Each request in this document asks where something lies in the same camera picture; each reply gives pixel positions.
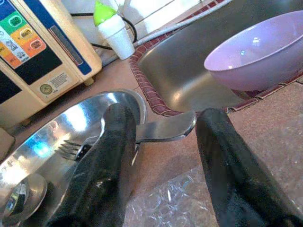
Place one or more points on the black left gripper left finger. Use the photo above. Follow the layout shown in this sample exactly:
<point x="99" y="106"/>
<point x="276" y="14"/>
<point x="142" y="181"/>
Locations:
<point x="101" y="177"/>

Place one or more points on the white bottle green cap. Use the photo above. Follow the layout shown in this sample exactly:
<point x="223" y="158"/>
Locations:
<point x="118" y="35"/>

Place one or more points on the beige water ionizer appliance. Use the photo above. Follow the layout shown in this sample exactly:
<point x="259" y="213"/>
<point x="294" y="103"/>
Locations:
<point x="42" y="71"/>

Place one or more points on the steel fork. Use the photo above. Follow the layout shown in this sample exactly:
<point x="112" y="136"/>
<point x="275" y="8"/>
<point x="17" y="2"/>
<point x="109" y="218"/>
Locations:
<point x="165" y="128"/>

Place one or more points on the steel spoon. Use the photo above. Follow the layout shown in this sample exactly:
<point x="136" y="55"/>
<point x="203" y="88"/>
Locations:
<point x="35" y="189"/>

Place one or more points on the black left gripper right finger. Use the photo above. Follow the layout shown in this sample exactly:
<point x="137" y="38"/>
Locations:
<point x="227" y="177"/>

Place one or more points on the large round steel plate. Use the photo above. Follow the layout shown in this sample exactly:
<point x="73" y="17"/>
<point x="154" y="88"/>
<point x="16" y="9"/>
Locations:
<point x="59" y="123"/>

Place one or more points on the stainless steel sink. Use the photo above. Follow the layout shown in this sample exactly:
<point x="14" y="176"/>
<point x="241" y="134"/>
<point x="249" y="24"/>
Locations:
<point x="180" y="66"/>

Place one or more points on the clear bubble wrap sheet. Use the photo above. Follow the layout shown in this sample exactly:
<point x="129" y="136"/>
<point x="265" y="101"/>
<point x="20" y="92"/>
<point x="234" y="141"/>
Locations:
<point x="165" y="203"/>

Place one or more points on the purple plastic bowl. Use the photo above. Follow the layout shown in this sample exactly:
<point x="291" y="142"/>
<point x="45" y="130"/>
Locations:
<point x="248" y="75"/>

